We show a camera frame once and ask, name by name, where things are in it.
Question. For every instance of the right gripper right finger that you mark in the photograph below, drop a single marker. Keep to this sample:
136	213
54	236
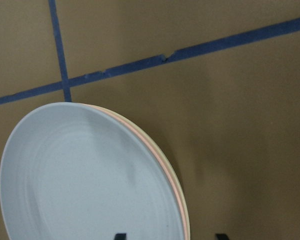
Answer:
221	236

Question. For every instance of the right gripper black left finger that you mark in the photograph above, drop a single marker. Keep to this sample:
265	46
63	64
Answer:
121	236

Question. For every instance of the light blue plate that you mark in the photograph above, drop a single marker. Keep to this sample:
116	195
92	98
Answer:
71	172

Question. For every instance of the cream plate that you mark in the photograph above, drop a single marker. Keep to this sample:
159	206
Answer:
163	162

